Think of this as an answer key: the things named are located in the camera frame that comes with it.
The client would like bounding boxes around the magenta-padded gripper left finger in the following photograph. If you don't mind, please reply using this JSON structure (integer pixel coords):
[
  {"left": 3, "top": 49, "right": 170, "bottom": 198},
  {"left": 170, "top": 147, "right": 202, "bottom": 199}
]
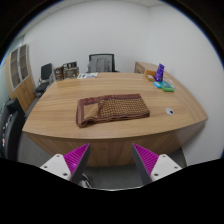
[{"left": 39, "top": 143, "right": 91, "bottom": 184}]

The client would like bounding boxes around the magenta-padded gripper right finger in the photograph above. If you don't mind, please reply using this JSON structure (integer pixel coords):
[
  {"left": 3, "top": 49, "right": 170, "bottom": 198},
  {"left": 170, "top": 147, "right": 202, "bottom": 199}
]
[{"left": 131, "top": 143, "right": 183, "bottom": 186}]

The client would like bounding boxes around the brown patterned towel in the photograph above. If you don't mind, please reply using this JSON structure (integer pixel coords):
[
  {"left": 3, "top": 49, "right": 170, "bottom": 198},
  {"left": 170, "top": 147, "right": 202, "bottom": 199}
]
[{"left": 75, "top": 93, "right": 151, "bottom": 128}]

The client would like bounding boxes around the black leather office chair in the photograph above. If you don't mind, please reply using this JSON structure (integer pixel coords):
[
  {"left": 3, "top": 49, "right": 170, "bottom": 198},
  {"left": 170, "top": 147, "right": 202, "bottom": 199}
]
[{"left": 0, "top": 97, "right": 27, "bottom": 161}]

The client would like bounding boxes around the green box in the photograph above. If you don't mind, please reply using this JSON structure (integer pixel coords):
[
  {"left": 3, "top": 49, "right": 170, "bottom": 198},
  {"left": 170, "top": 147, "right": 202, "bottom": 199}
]
[{"left": 160, "top": 84, "right": 176, "bottom": 93}]

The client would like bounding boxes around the white printed leaflet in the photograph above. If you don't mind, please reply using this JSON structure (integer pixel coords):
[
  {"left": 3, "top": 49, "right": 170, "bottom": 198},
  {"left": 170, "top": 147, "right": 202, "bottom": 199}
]
[{"left": 76, "top": 72, "right": 99, "bottom": 80}]

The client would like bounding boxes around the small brown cardboard box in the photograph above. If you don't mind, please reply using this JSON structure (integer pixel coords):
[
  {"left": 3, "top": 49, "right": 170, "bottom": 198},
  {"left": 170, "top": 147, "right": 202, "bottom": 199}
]
[{"left": 53, "top": 66, "right": 65, "bottom": 82}]

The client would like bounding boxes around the orange box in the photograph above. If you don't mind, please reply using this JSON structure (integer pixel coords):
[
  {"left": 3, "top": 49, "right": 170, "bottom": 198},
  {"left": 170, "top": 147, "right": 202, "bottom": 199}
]
[{"left": 144, "top": 69, "right": 158, "bottom": 78}]

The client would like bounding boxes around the purple standing card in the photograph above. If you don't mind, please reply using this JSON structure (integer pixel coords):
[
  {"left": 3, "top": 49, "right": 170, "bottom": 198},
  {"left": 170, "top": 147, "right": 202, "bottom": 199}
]
[{"left": 153, "top": 63, "right": 166, "bottom": 83}]

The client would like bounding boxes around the low wooden side cabinet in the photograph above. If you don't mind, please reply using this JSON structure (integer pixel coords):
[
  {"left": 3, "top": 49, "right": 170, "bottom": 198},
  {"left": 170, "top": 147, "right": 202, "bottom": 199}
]
[{"left": 134, "top": 61, "right": 158, "bottom": 75}]

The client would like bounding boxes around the wooden cabinet with glass doors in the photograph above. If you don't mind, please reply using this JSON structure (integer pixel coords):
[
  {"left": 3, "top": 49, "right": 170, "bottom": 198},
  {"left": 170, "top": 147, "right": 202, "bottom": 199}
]
[{"left": 5, "top": 43, "right": 36, "bottom": 105}]

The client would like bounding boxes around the black mesh office chair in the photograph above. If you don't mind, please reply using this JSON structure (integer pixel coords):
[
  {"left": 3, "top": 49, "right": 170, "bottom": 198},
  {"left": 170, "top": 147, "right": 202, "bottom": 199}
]
[{"left": 87, "top": 53, "right": 120, "bottom": 74}]

